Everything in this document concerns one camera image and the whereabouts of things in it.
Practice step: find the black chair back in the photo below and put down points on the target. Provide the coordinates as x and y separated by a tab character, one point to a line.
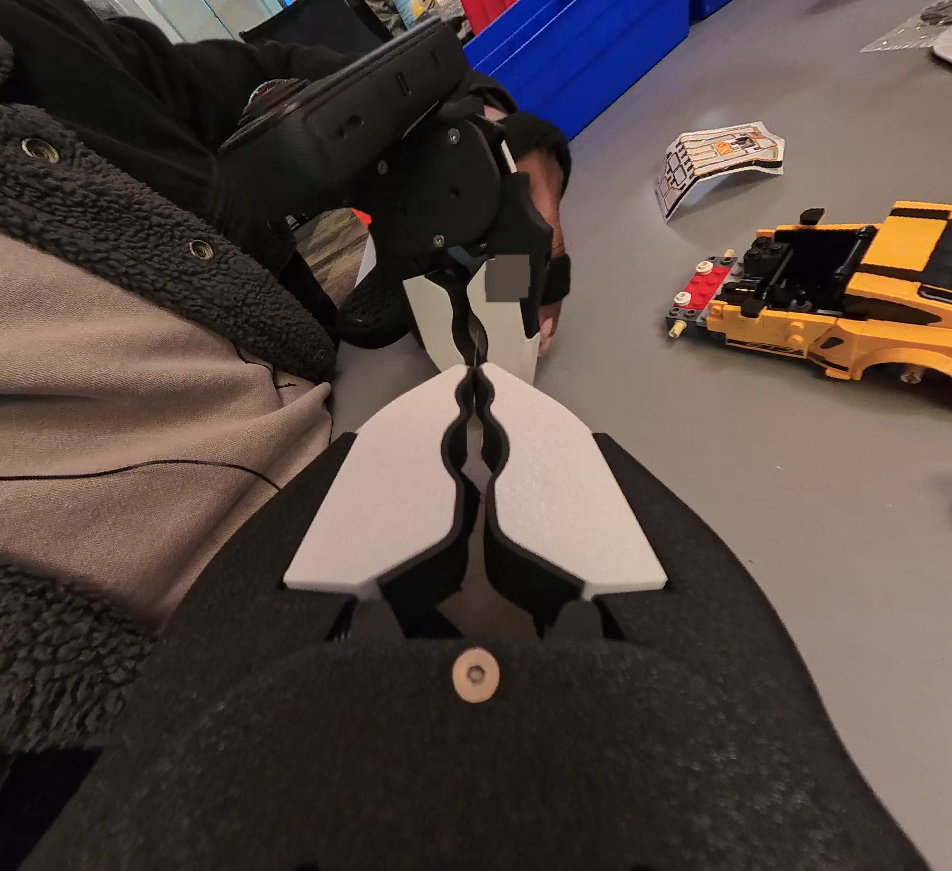
312	19

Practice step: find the lego sticker sheet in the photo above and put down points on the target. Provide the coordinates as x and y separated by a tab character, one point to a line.
714	157

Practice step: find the beige shirt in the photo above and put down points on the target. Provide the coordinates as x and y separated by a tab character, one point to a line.
111	402

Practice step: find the clear bag of black parts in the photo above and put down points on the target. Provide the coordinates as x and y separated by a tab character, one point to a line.
907	31

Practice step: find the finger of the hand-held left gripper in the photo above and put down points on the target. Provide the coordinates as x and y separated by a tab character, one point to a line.
509	335
431	321

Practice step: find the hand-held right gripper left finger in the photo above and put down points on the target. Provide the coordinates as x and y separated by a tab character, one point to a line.
379	514

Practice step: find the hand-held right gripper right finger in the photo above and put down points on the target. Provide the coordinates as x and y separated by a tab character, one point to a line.
573	514

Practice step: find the person's left forearm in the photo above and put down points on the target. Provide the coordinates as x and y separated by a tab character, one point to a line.
149	90

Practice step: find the person's left hand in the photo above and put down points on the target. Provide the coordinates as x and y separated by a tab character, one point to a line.
549	202

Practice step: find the yellow lego car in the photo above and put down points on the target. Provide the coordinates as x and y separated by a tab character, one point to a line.
840	306

